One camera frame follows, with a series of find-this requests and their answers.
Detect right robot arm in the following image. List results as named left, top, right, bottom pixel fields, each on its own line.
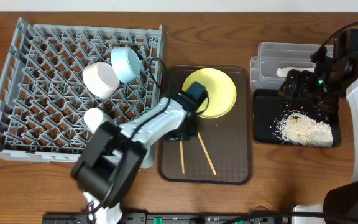
left=277, top=25, right=358, bottom=223

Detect white paper napkin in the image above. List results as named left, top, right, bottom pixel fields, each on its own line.
left=276, top=67, right=314, bottom=78

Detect black waste tray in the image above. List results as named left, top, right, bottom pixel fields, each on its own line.
left=253, top=89, right=341, bottom=147

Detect white rice leftovers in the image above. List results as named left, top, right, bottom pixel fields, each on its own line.
left=269, top=110, right=334, bottom=147

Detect clear plastic waste bin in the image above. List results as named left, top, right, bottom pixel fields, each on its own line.
left=250, top=42, right=319, bottom=91

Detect grey plastic dishwasher rack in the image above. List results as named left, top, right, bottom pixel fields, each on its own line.
left=0, top=19, right=165, bottom=162

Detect white pink cup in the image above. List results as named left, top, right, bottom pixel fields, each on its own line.
left=83, top=108, right=114, bottom=134

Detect wooden chopstick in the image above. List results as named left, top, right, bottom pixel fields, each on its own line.
left=179, top=141, right=185, bottom=174
left=197, top=131, right=217, bottom=175

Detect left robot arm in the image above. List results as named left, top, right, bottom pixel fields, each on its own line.
left=71, top=82, right=209, bottom=223

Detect yellow round plate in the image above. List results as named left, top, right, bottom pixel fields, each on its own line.
left=182, top=68, right=237, bottom=119

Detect white small saucer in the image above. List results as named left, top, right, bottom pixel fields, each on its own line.
left=82, top=62, right=120, bottom=99

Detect brown plastic serving tray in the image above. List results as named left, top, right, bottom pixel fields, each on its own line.
left=157, top=66, right=253, bottom=185

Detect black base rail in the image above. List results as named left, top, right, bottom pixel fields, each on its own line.
left=42, top=211, right=291, bottom=224

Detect light blue bowl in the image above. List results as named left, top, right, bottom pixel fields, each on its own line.
left=111, top=47, right=141, bottom=83

